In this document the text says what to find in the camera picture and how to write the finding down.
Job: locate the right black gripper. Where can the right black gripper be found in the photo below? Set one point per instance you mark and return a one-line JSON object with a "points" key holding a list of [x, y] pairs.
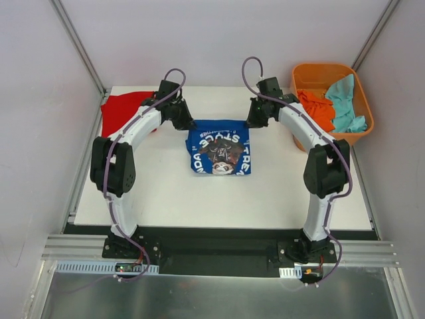
{"points": [[256, 115]]}

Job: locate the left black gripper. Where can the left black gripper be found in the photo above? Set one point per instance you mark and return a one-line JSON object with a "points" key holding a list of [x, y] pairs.
{"points": [[182, 116]]}

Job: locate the blue t shirt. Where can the blue t shirt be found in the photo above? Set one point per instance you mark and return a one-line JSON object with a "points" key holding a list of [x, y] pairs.
{"points": [[220, 147]]}

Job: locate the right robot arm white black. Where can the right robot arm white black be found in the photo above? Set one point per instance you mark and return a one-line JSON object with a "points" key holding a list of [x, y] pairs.
{"points": [[327, 174]]}

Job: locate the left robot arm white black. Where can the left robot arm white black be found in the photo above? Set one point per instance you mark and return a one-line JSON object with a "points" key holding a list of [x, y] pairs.
{"points": [[112, 166]]}

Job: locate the orange plastic bin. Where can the orange plastic bin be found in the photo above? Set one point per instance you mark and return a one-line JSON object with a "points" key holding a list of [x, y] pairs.
{"points": [[318, 77]]}

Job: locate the orange t shirt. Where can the orange t shirt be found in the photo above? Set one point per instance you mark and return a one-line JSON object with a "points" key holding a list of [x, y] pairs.
{"points": [[319, 108]]}

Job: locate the folded red t shirt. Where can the folded red t shirt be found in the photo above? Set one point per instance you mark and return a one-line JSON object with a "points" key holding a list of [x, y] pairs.
{"points": [[119, 109]]}

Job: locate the teal t shirt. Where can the teal t shirt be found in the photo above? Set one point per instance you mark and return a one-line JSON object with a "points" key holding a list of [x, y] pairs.
{"points": [[341, 93]]}

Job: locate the left aluminium frame post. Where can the left aluminium frame post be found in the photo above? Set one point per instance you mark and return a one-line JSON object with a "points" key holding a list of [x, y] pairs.
{"points": [[78, 45]]}

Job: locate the aluminium frame post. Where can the aluminium frame post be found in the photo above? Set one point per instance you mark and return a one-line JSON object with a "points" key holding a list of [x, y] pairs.
{"points": [[386, 15], [78, 45]]}

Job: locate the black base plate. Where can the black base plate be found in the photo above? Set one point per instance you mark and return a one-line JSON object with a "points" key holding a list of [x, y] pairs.
{"points": [[202, 251]]}

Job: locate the right grey cable duct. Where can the right grey cable duct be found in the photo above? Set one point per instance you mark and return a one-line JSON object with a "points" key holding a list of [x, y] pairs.
{"points": [[291, 273]]}

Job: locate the grey cable duct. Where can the grey cable duct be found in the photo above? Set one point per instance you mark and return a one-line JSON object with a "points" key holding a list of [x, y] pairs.
{"points": [[291, 273], [89, 267]]}

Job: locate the right aluminium frame post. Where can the right aluminium frame post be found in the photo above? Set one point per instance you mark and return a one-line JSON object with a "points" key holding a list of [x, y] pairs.
{"points": [[386, 15]]}

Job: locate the aluminium rail front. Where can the aluminium rail front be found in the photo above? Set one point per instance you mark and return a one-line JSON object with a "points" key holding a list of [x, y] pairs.
{"points": [[89, 247]]}

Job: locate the left grey cable duct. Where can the left grey cable duct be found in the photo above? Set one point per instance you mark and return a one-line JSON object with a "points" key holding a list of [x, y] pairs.
{"points": [[89, 267]]}

